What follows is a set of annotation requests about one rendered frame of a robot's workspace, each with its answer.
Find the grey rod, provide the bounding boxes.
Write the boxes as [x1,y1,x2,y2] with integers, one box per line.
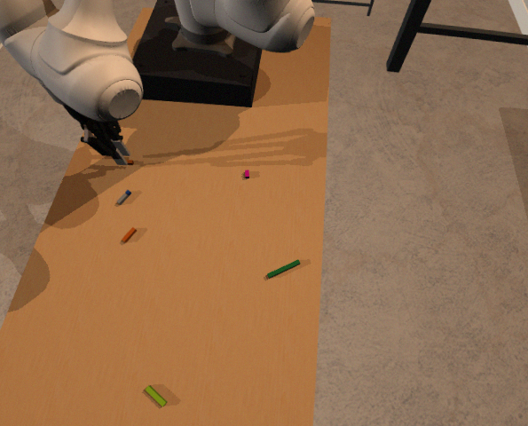
[117,193,129,205]

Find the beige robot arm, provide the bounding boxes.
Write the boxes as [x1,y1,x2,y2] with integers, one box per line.
[0,0,315,122]

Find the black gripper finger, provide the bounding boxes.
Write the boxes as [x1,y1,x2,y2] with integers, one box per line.
[81,120,128,165]
[103,121,130,156]

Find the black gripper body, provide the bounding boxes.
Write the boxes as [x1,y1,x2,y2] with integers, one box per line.
[62,105,100,131]

